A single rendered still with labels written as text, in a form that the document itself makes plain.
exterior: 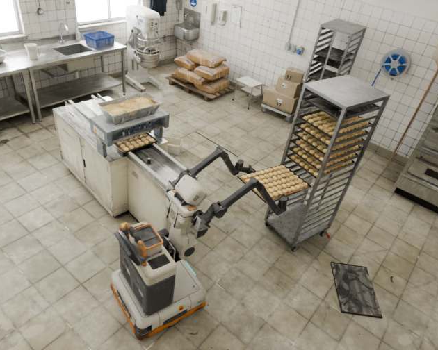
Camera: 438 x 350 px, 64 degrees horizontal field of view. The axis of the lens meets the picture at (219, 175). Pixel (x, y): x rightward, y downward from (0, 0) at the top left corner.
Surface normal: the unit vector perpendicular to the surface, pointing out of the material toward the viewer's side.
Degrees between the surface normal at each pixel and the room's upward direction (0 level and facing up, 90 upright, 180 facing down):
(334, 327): 0
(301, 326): 0
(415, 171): 91
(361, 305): 0
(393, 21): 90
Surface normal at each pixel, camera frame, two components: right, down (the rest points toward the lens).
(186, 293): 0.14, -0.79
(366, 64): -0.63, 0.41
